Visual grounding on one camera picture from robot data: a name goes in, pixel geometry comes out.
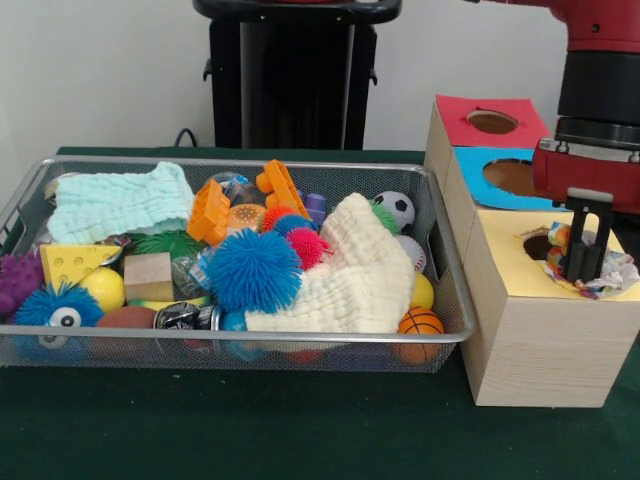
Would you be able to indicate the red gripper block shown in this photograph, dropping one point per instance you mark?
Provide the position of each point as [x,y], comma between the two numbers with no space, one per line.
[565,172]

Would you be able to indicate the colourful patterned cloth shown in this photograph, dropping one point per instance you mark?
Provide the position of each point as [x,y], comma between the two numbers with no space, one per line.
[620,275]

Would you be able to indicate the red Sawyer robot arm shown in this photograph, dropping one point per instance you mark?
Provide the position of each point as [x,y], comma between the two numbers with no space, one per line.
[600,75]

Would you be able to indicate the wooden box with three holes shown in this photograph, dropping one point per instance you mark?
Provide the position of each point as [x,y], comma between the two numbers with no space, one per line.
[540,350]

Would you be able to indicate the shallow clear mesh bin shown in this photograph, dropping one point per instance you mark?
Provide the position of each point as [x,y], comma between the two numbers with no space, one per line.
[150,350]

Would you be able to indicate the small orange basketball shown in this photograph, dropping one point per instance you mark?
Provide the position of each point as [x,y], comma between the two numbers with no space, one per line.
[420,322]

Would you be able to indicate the small soccer ball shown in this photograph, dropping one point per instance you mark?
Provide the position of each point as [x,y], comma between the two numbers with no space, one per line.
[400,207]

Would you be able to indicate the cream white waffle cloth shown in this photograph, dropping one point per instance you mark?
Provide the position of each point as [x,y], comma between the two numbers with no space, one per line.
[360,280]

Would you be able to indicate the large blue spiky ball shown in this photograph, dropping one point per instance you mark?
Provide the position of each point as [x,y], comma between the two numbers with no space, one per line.
[252,270]

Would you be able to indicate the dark green table cloth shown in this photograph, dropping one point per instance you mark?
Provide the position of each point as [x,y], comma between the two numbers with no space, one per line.
[250,430]

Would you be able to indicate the plain wooden block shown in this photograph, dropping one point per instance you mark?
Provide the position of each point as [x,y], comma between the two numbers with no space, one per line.
[147,277]

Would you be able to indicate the mint green waffle cloth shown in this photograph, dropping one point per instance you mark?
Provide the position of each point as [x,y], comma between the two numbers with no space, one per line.
[115,205]

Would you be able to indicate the yellow cheese wedge toy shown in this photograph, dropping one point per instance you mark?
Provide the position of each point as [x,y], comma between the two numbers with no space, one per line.
[65,262]

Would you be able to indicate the blue spiky ball with eye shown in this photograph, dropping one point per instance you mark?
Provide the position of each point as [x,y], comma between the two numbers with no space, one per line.
[37,307]

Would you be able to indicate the purple spiky toy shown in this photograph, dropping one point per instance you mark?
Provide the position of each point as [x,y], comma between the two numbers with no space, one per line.
[17,277]

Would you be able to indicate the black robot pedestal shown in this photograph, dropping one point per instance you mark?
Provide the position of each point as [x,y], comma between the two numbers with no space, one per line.
[280,75]

